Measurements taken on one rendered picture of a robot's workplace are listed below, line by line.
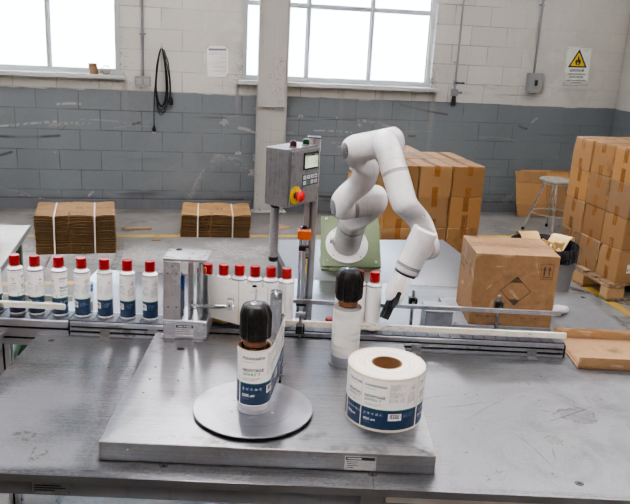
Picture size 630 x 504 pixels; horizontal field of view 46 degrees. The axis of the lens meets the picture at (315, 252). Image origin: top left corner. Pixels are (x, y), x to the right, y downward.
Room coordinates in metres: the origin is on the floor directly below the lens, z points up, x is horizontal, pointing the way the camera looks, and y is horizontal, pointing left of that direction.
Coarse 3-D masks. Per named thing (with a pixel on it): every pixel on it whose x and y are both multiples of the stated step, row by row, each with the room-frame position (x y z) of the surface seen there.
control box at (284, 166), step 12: (288, 144) 2.44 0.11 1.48; (300, 144) 2.45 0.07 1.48; (312, 144) 2.47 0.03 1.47; (276, 156) 2.35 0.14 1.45; (288, 156) 2.33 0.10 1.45; (300, 156) 2.37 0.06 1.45; (276, 168) 2.35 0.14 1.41; (288, 168) 2.33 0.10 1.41; (300, 168) 2.37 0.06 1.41; (276, 180) 2.35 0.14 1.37; (288, 180) 2.33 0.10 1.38; (300, 180) 2.37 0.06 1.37; (276, 192) 2.35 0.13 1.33; (288, 192) 2.33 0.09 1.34; (312, 192) 2.43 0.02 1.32; (276, 204) 2.35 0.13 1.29; (288, 204) 2.33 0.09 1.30; (300, 204) 2.39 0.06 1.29
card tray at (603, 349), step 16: (576, 336) 2.48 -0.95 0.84; (592, 336) 2.48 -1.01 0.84; (608, 336) 2.48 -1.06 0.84; (624, 336) 2.48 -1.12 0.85; (576, 352) 2.35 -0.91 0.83; (592, 352) 2.35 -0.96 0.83; (608, 352) 2.36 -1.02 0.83; (624, 352) 2.37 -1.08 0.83; (592, 368) 2.22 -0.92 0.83; (608, 368) 2.22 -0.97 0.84; (624, 368) 2.23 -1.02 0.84
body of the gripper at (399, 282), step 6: (396, 270) 2.32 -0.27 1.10; (396, 276) 2.32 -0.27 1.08; (402, 276) 2.30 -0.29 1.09; (408, 276) 2.31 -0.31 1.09; (414, 276) 2.33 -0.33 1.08; (390, 282) 2.35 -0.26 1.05; (396, 282) 2.30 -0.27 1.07; (402, 282) 2.29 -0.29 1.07; (408, 282) 2.30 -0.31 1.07; (390, 288) 2.32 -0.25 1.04; (396, 288) 2.29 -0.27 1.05; (402, 288) 2.29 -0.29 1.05; (390, 294) 2.29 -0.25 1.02; (402, 294) 2.29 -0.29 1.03; (390, 300) 2.29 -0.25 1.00
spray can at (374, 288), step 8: (376, 272) 2.33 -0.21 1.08; (376, 280) 2.32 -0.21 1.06; (368, 288) 2.32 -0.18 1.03; (376, 288) 2.32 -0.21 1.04; (368, 296) 2.32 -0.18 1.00; (376, 296) 2.32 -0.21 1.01; (368, 304) 2.32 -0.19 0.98; (376, 304) 2.32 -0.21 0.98; (368, 312) 2.32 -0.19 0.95; (376, 312) 2.32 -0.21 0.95; (368, 320) 2.32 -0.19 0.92; (376, 320) 2.32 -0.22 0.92
